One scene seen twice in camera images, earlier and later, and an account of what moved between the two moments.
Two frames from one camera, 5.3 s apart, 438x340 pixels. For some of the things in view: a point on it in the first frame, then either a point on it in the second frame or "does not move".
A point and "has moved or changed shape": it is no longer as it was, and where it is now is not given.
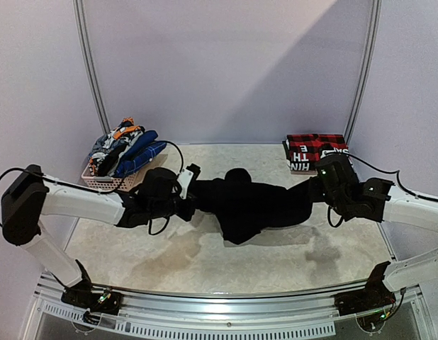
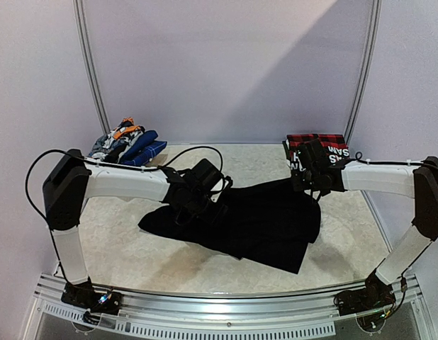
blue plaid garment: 139,154 does not move
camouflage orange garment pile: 108,146 does not move
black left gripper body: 186,213 → 211,217
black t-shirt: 244,208 has moved or changed shape
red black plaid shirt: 305,150 does not move
